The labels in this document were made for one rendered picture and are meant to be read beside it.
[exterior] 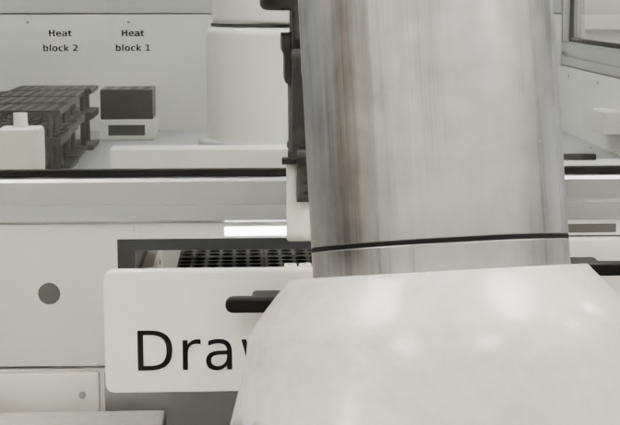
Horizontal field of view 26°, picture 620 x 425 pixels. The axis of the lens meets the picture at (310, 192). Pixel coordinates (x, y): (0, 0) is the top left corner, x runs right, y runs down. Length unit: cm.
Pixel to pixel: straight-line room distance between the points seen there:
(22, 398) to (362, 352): 96
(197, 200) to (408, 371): 90
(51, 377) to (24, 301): 8
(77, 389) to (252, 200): 26
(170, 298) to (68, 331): 20
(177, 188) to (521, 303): 89
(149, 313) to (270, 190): 21
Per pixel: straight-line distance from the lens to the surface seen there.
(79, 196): 134
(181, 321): 120
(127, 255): 135
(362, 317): 46
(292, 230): 117
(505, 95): 49
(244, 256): 140
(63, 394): 139
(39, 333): 138
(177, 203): 134
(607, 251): 138
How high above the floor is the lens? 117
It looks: 9 degrees down
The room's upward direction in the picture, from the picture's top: straight up
